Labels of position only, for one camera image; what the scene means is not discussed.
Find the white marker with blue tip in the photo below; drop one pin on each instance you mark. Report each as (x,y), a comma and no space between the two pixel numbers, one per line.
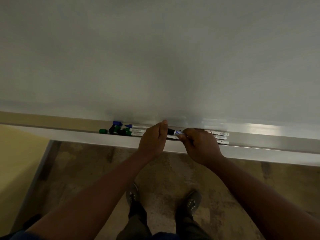
(136,126)

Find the white marker with green cap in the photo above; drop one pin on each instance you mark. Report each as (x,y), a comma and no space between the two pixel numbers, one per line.
(135,134)
(135,130)

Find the person's right hand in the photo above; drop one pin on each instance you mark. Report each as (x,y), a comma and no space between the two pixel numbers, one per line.
(202,149)

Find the person's grey shoe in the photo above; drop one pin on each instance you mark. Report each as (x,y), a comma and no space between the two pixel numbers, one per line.
(132,194)
(193,201)

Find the loose blue marker cap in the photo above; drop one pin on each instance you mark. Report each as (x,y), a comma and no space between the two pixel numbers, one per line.
(117,123)

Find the white marker pen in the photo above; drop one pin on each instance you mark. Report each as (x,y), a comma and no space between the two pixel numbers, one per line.
(221,137)
(223,141)

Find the person's left grey shoe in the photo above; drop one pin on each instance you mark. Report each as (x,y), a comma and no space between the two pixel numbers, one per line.
(132,194)

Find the loose green marker cap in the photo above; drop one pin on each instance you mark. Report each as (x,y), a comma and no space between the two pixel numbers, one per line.
(103,131)

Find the dark trousers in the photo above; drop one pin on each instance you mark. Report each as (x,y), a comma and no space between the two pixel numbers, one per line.
(136,222)

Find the person's right thumb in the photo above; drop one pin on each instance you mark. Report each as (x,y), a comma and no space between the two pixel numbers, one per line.
(183,141)

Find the person's left thumb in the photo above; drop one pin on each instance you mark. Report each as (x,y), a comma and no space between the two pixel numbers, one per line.
(164,128)

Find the dark green marker cap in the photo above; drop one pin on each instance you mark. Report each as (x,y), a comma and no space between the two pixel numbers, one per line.
(117,129)

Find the loose black marker cap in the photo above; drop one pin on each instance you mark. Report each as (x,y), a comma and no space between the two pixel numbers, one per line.
(111,129)

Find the large white whiteboard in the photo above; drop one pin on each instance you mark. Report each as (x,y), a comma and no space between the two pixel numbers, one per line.
(150,59)

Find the white marker with black cap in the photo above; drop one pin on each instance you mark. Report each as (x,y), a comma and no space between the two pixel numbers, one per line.
(171,131)

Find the person's left forearm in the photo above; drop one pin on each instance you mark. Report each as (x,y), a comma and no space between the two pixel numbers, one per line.
(95,199)

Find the aluminium marker tray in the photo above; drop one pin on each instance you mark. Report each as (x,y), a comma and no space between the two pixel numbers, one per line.
(250,152)

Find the person's left hand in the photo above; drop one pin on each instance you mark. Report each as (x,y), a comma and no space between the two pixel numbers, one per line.
(151,144)

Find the person's right grey shoe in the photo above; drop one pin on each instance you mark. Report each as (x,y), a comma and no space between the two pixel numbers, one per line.
(193,201)

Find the blue shirt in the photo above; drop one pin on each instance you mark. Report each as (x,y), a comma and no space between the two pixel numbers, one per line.
(25,236)

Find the person's right forearm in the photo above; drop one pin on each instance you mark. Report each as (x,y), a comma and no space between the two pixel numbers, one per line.
(262,197)

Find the grey baseboard strip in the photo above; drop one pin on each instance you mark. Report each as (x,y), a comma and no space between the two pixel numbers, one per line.
(37,182)

